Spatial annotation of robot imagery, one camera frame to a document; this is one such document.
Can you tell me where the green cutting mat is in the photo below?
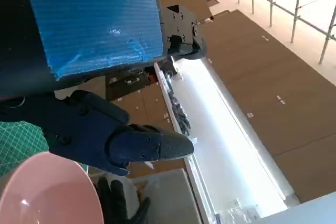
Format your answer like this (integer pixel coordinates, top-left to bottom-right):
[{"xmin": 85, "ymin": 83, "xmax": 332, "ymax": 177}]
[{"xmin": 0, "ymin": 120, "xmax": 50, "ymax": 178}]

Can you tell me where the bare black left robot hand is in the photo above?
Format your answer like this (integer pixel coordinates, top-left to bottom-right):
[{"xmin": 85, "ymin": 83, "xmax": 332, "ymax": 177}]
[{"xmin": 0, "ymin": 0, "xmax": 208, "ymax": 177}]

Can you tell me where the pink bowl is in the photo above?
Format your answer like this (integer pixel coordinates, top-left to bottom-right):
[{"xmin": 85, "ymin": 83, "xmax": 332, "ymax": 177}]
[{"xmin": 0, "ymin": 152, "xmax": 105, "ymax": 224}]

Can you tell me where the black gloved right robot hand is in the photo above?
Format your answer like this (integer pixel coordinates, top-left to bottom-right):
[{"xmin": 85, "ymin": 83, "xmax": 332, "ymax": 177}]
[{"xmin": 93, "ymin": 176, "xmax": 152, "ymax": 224}]

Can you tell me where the white metal scaffold rack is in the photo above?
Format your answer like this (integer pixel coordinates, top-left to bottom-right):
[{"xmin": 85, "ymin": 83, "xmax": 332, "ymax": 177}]
[{"xmin": 217, "ymin": 0, "xmax": 336, "ymax": 65}]

